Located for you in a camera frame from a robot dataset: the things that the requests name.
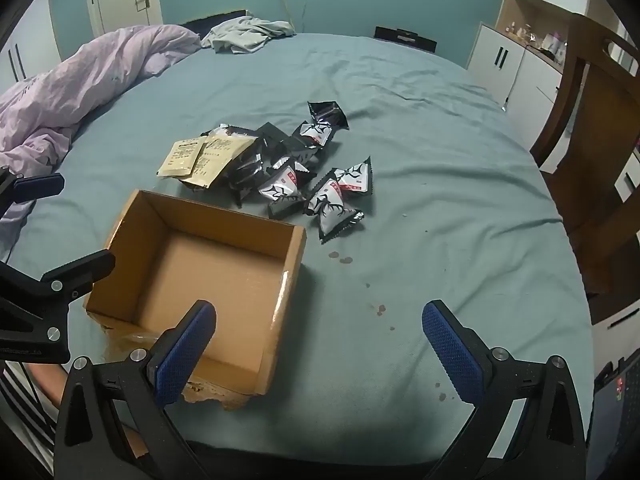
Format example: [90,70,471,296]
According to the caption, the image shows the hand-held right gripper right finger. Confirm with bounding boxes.
[421,300,586,480]

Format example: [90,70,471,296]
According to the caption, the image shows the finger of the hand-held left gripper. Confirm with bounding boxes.
[0,167,66,221]
[0,249,117,311]

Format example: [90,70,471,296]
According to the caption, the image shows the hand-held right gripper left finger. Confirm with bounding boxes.
[54,300,218,480]

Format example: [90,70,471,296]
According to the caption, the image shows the cardboard box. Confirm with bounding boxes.
[84,189,307,411]

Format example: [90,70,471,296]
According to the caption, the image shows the beige snack packet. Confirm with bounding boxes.
[180,134,257,189]
[156,137,207,181]

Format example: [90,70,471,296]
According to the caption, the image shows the pile of snack packets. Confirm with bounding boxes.
[182,100,376,245]

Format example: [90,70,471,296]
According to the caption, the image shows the person's left forearm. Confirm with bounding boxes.
[25,362,148,461]

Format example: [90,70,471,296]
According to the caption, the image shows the striped clothing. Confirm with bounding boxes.
[0,359,57,468]

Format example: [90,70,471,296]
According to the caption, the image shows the purple blanket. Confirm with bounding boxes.
[0,24,203,261]

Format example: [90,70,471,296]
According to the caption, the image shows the white wardrobe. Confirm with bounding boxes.
[0,0,63,96]

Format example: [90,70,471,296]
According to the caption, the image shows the dark electronic device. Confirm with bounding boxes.
[586,355,640,480]

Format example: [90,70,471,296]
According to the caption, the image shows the teal bed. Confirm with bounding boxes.
[0,32,596,466]

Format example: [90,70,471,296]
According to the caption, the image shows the dark pillow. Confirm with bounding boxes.
[177,9,249,36]

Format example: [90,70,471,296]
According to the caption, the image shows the grey crumpled cloth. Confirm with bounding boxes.
[200,16,297,55]

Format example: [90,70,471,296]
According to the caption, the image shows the brown wooden chair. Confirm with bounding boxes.
[529,11,640,327]

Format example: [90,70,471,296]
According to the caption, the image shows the white cabinet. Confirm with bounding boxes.
[466,21,567,147]

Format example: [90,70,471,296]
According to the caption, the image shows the black bag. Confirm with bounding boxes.
[374,25,437,54]

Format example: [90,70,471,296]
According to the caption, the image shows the bottles on cabinet shelf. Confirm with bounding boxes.
[504,19,572,61]

